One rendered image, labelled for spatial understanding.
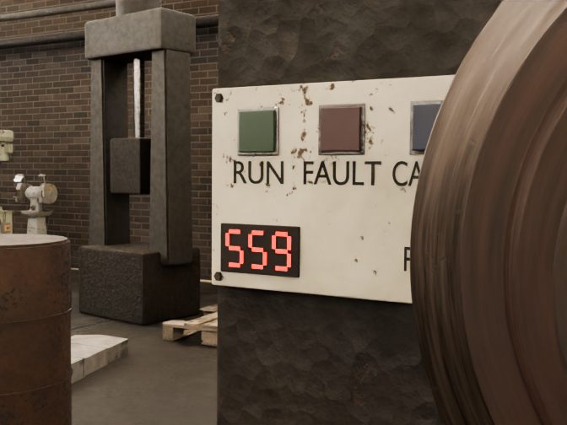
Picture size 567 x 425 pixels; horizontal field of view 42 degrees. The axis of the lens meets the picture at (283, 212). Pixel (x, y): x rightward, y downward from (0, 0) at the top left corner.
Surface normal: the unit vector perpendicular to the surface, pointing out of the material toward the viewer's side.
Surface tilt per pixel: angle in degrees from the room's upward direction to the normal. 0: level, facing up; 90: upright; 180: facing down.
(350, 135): 90
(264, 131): 90
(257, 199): 90
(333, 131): 90
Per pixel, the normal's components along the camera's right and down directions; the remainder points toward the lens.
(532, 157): -0.94, -0.33
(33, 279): 0.74, 0.04
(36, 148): -0.48, 0.04
